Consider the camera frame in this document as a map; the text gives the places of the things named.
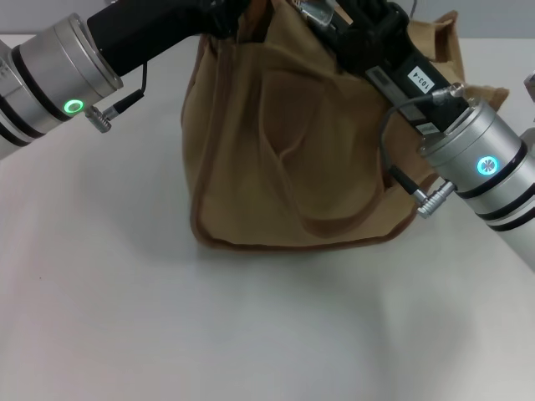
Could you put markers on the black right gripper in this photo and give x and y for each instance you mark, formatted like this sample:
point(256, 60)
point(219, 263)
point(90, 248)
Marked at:
point(401, 67)

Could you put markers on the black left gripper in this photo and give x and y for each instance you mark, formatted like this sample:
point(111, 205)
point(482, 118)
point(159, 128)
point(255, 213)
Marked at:
point(142, 33)

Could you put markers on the silver metal zipper pull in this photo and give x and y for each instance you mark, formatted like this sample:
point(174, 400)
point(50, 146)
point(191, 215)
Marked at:
point(317, 12)

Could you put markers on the khaki canvas food bag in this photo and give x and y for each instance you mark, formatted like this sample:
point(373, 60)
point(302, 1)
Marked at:
point(292, 167)

